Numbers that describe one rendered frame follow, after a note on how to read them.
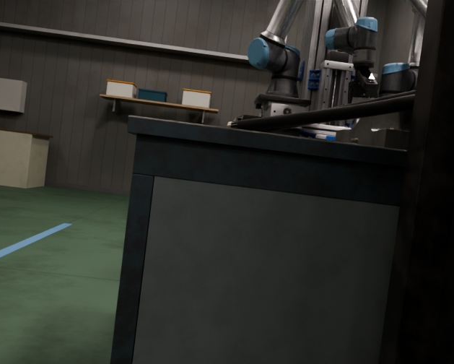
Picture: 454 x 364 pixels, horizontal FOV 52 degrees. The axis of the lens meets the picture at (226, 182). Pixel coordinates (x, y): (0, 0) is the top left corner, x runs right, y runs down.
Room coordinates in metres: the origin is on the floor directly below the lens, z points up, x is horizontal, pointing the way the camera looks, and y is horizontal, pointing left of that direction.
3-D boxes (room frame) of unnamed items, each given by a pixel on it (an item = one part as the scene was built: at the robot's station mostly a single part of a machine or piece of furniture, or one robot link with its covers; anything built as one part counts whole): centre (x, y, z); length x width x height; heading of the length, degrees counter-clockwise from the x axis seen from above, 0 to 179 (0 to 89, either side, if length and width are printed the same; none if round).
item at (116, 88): (7.96, 1.97, 1.79); 0.46 x 0.39 x 0.26; 93
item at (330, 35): (1.74, -0.37, 1.23); 0.11 x 0.11 x 0.08; 44
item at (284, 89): (2.08, -0.20, 1.09); 0.15 x 0.15 x 0.10
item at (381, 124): (1.43, -0.51, 0.87); 0.50 x 0.26 x 0.14; 2
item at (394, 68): (2.11, -0.70, 1.20); 0.13 x 0.12 x 0.14; 119
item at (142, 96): (7.99, 1.44, 1.75); 0.46 x 0.35 x 0.18; 93
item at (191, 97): (8.03, 0.69, 1.80); 0.49 x 0.41 x 0.27; 93
